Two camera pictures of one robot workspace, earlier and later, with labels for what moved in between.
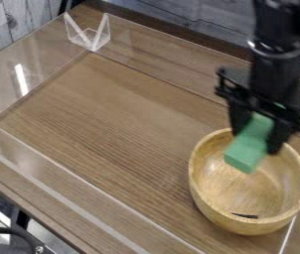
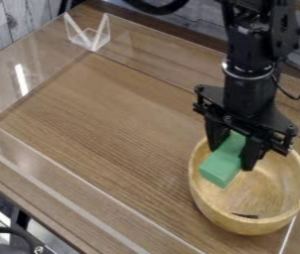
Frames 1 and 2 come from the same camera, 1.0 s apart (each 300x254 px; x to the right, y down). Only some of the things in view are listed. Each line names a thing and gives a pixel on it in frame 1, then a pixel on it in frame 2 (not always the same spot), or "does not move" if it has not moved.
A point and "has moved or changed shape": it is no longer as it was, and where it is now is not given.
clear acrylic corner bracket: [89, 39] does not move
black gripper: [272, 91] to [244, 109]
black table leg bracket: [21, 245] does not move
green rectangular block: [250, 145] has moved or changed shape
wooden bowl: [242, 202] does not move
